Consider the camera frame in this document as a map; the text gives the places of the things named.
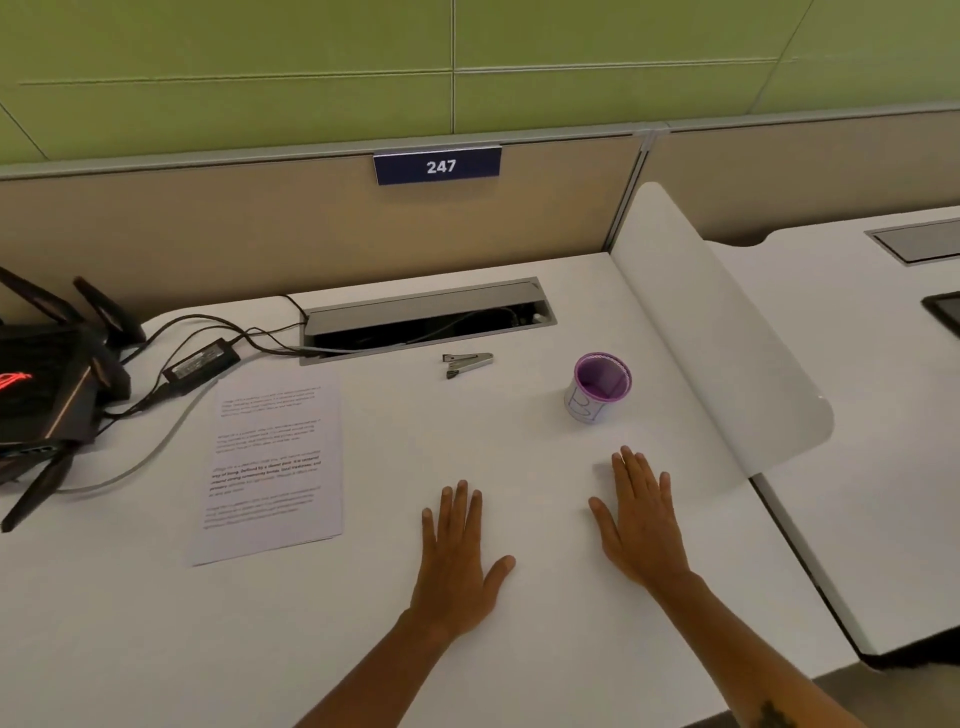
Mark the person's right hand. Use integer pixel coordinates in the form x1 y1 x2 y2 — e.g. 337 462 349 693
588 446 695 594

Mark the person's left hand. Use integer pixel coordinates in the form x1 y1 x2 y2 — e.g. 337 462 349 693
408 480 517 646

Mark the person's left forearm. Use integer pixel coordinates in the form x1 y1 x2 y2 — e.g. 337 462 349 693
294 611 460 728

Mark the person's right forearm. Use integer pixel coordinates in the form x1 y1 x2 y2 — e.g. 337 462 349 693
648 571 867 728

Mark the purple and white cup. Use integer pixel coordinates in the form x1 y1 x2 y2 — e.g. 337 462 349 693
564 352 633 429

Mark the small metal staple remover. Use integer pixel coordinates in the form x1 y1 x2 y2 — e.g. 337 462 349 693
441 351 495 380

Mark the white curved desk divider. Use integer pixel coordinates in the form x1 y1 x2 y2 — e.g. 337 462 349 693
609 181 836 500

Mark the printed white paper sheet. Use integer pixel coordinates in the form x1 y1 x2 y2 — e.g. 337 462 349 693
188 372 345 568

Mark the black power adapter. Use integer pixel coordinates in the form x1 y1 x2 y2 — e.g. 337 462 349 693
162 337 243 388

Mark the black flat tablet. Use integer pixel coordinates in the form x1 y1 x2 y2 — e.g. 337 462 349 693
921 291 960 336

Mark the blue number sign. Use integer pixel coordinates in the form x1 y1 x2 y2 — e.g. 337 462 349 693
372 146 504 186

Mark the beige partition panel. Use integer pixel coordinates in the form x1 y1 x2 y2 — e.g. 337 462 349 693
0 122 667 325
646 105 960 247

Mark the black router with antennas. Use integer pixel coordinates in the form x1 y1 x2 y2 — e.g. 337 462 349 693
0 266 148 534

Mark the metal desk cable box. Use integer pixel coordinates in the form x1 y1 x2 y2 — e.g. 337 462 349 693
864 217 960 266
299 276 558 366

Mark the thin black cable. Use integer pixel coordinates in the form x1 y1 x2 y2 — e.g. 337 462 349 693
120 294 310 360

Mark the grey cable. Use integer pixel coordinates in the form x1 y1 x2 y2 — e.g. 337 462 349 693
56 377 220 495

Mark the thick black power cable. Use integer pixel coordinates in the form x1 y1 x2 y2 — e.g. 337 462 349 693
96 381 185 423

